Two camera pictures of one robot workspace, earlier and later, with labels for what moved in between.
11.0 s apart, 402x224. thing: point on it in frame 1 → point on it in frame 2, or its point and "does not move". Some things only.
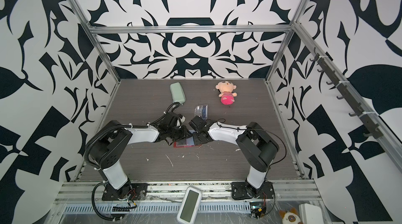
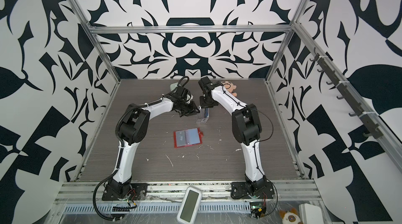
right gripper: x=194 y=135 → x=203 y=103
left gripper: x=186 y=133 → x=193 y=111
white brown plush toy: x=290 y=217 does not move
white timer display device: x=188 y=210 does not move
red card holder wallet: x=187 y=142 does not move
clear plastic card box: x=201 y=110 does not move
